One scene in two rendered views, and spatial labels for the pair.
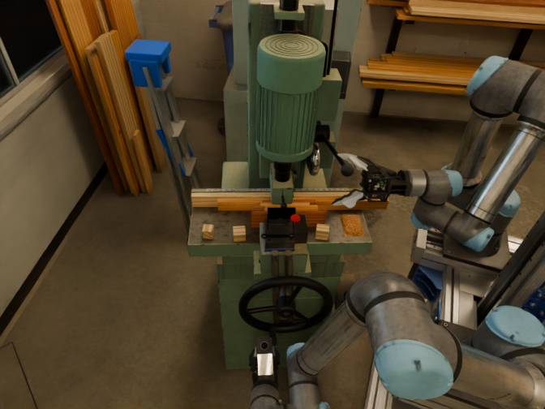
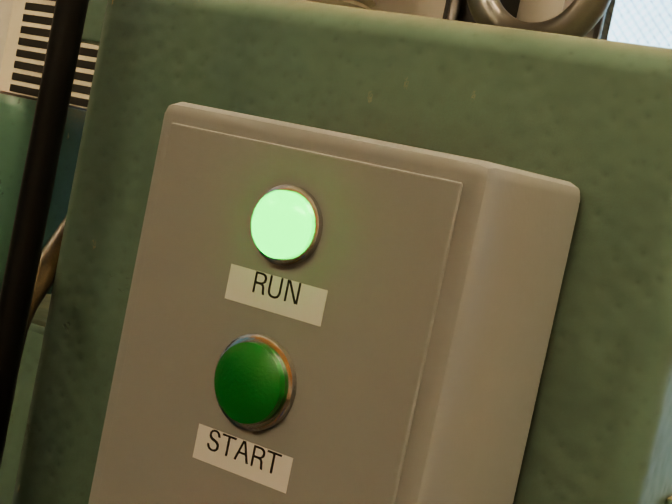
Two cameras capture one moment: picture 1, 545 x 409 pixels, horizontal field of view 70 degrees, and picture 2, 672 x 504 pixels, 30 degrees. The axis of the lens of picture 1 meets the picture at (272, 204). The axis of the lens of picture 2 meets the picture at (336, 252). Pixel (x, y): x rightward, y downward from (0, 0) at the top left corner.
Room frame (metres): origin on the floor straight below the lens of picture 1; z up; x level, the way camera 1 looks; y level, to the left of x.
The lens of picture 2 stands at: (1.54, -0.41, 1.47)
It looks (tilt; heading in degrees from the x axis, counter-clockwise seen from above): 4 degrees down; 127
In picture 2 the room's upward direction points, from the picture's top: 12 degrees clockwise
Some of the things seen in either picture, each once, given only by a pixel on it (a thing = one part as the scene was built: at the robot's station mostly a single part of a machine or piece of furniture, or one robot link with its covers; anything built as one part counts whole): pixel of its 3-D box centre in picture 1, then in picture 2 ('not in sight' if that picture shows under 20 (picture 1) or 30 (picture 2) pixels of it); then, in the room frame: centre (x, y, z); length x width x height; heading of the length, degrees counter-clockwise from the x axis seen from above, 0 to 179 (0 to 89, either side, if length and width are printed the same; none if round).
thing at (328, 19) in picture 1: (323, 30); (312, 431); (1.34, -0.14, 1.40); 0.10 x 0.06 x 0.16; 5
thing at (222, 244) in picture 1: (279, 236); not in sight; (0.90, -0.03, 0.87); 0.61 x 0.30 x 0.06; 95
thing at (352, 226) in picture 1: (352, 223); not in sight; (0.94, -0.28, 0.91); 0.10 x 0.07 x 0.02; 5
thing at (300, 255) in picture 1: (282, 247); not in sight; (0.81, -0.04, 0.92); 0.15 x 0.13 x 0.09; 95
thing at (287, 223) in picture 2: not in sight; (281, 224); (1.34, -0.17, 1.46); 0.02 x 0.01 x 0.02; 5
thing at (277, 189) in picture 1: (281, 184); not in sight; (1.02, -0.03, 0.99); 0.14 x 0.07 x 0.09; 5
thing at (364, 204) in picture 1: (303, 204); not in sight; (1.01, -0.11, 0.92); 0.60 x 0.02 x 0.04; 95
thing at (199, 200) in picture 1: (277, 199); not in sight; (1.02, -0.02, 0.93); 0.60 x 0.02 x 0.05; 95
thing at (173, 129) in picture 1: (176, 154); not in sight; (1.72, 0.54, 0.58); 0.27 x 0.25 x 1.16; 88
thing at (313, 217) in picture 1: (288, 219); not in sight; (0.92, -0.06, 0.93); 0.25 x 0.01 x 0.07; 95
